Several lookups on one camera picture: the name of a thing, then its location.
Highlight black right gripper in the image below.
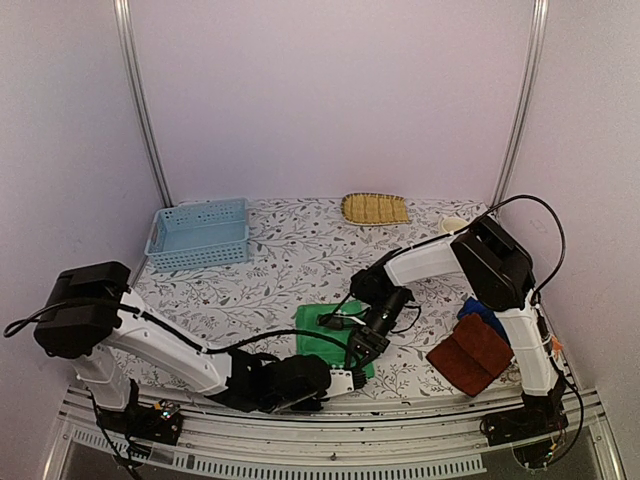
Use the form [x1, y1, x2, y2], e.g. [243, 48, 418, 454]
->
[346, 289, 408, 373]

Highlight green microfiber towel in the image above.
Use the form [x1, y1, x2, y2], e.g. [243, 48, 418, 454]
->
[295, 304, 354, 369]

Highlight brown towel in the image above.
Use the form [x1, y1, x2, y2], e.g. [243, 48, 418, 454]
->
[427, 314, 514, 397]

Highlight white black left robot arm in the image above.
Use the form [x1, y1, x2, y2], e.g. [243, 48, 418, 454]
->
[34, 261, 367, 434]

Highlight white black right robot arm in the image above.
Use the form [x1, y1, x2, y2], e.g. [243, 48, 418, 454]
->
[348, 217, 565, 436]

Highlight blue rolled towel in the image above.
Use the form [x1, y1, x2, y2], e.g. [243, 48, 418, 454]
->
[456, 296, 511, 345]

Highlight woven bamboo tray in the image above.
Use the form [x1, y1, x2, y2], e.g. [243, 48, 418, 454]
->
[341, 193, 410, 226]

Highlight cream cylindrical cup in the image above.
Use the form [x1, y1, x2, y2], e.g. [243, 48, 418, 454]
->
[439, 217, 469, 234]

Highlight light blue plastic basket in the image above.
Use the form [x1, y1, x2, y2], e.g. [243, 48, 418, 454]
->
[145, 198, 249, 273]

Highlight orange patterned towel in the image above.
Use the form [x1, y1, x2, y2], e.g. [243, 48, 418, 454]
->
[551, 336, 564, 357]

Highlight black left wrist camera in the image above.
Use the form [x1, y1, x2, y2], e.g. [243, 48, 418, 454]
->
[279, 355, 331, 400]

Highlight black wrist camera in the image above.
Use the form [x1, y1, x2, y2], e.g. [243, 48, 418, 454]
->
[349, 267, 397, 305]
[279, 355, 331, 400]

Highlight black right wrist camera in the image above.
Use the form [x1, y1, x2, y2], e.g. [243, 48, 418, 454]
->
[349, 267, 397, 305]

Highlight aluminium front rail base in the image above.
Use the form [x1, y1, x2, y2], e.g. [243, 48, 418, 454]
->
[42, 384, 626, 480]

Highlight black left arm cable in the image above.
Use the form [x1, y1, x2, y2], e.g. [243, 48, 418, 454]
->
[3, 294, 351, 371]

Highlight right aluminium frame post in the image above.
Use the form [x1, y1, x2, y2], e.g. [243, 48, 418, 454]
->
[491, 0, 549, 206]

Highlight aluminium frame post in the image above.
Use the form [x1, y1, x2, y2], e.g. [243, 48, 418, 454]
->
[113, 0, 173, 208]
[491, 0, 549, 206]

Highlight left aluminium frame post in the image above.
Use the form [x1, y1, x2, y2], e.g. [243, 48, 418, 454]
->
[113, 0, 173, 208]

